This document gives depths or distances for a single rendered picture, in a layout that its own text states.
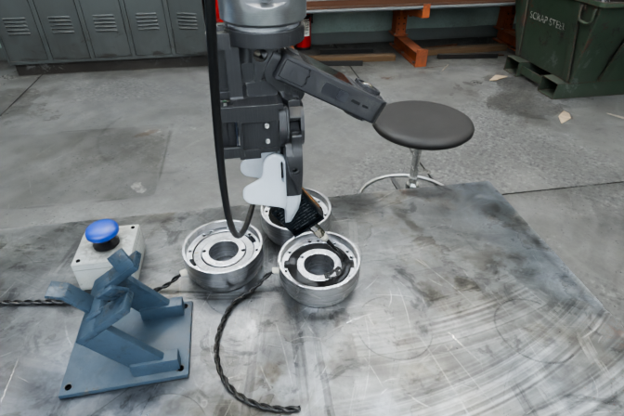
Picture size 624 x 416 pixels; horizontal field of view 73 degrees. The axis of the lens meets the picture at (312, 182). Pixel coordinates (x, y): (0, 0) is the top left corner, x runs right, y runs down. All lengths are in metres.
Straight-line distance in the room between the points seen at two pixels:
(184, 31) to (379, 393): 3.49
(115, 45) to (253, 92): 3.55
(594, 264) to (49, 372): 1.89
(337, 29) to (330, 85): 4.01
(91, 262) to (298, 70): 0.36
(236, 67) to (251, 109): 0.04
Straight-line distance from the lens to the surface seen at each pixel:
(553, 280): 0.66
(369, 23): 4.47
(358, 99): 0.41
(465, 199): 0.76
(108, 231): 0.60
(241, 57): 0.39
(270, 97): 0.40
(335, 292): 0.52
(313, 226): 0.50
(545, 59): 3.77
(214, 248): 0.61
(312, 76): 0.39
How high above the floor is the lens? 1.22
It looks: 34 degrees down
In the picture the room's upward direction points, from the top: straight up
